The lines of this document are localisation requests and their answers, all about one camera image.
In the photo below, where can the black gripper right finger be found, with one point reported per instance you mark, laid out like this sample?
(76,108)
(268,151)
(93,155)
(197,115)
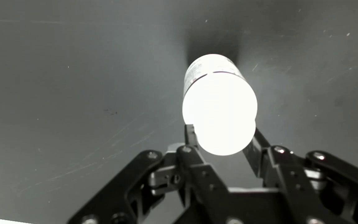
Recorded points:
(304,179)

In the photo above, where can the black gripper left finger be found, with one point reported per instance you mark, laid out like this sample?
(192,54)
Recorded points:
(187,175)

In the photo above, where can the white pill bottle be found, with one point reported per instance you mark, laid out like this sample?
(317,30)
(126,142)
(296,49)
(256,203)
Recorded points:
(220,113)

